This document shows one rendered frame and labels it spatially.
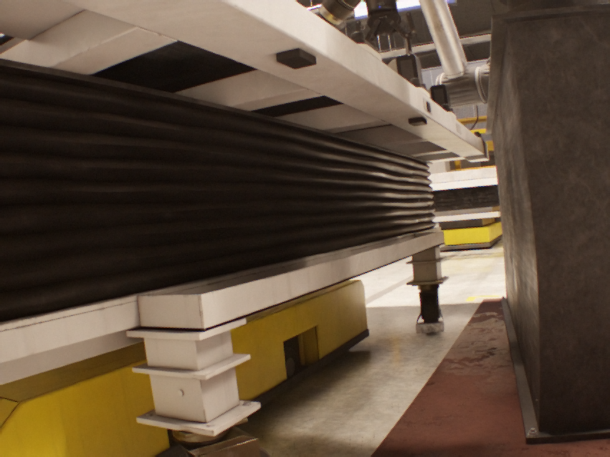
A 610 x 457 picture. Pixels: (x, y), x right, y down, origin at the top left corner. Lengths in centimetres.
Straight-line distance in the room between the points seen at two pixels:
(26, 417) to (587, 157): 115
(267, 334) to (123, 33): 102
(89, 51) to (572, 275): 96
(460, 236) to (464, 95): 399
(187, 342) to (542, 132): 79
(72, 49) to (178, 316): 42
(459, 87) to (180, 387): 226
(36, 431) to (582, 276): 106
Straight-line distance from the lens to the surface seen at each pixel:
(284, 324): 159
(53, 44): 81
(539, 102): 114
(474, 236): 660
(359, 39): 109
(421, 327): 228
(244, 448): 91
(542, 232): 112
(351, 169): 173
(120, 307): 84
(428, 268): 226
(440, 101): 217
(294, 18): 78
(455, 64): 280
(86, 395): 101
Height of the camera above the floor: 51
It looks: 2 degrees down
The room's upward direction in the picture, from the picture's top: 6 degrees counter-clockwise
